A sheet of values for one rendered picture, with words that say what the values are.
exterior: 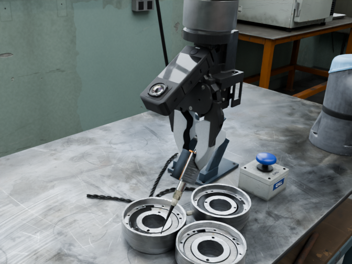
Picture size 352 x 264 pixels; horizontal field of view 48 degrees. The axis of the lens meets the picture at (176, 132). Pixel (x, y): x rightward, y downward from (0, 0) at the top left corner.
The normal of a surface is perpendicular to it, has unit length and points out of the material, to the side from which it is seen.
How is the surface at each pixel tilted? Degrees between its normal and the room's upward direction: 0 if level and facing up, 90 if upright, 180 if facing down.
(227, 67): 90
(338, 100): 90
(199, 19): 90
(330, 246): 0
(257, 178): 90
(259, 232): 0
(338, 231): 0
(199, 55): 31
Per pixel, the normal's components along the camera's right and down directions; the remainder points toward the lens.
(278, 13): -0.70, 0.26
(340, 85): -0.88, 0.15
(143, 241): -0.25, 0.39
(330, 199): 0.04, -0.91
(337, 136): -0.51, 0.04
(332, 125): -0.67, -0.03
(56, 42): 0.72, 0.31
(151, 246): -0.01, 0.40
